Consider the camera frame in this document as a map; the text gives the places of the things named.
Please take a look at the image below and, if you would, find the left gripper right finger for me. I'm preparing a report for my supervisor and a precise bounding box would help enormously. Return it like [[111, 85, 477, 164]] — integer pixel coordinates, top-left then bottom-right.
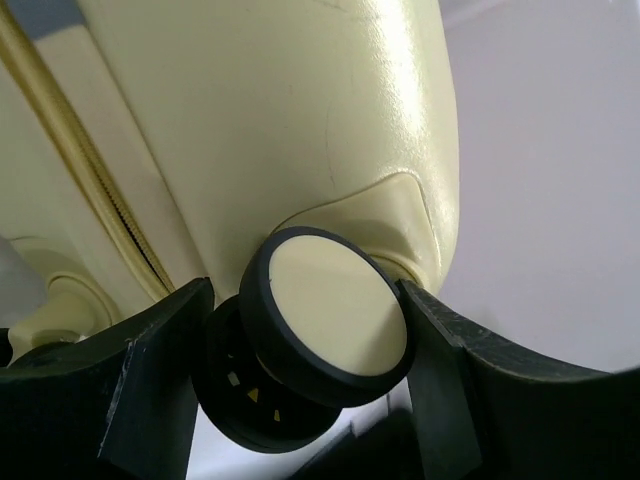
[[398, 281, 639, 479]]

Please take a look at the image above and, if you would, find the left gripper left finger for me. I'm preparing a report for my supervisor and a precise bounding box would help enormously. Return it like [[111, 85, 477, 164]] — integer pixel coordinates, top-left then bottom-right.
[[1, 278, 214, 479]]

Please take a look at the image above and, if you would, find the yellow hard-shell suitcase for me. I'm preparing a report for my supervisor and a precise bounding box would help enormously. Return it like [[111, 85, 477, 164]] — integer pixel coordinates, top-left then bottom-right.
[[0, 0, 461, 454]]

